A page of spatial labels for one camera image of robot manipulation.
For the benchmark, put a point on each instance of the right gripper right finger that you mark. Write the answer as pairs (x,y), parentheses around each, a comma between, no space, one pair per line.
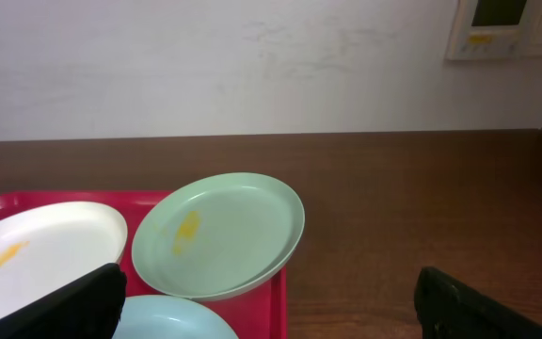
(448,309)

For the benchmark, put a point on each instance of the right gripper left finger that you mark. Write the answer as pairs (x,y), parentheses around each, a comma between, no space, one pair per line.
(89,307)

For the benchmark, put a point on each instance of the white plate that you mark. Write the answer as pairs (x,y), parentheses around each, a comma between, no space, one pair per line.
(45,248)

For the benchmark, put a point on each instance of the red plastic tray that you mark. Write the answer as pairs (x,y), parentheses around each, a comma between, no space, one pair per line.
(258,314)

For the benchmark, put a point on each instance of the light blue plate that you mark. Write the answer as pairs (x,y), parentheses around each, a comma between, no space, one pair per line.
(166,317)

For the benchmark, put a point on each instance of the mint green plate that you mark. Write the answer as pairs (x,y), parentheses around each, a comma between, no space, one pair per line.
(218,237)

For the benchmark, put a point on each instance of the white wall control panel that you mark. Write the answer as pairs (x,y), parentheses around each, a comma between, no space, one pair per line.
(495,29)

